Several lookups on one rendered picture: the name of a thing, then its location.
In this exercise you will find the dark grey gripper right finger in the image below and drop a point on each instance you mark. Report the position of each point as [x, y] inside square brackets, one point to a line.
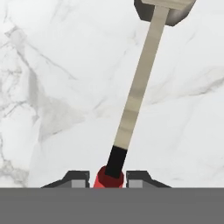
[139, 178]

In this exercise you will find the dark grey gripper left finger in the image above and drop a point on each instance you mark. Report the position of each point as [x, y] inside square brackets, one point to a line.
[76, 178]

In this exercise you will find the dark grey plate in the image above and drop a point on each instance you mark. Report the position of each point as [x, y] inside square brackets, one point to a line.
[176, 17]

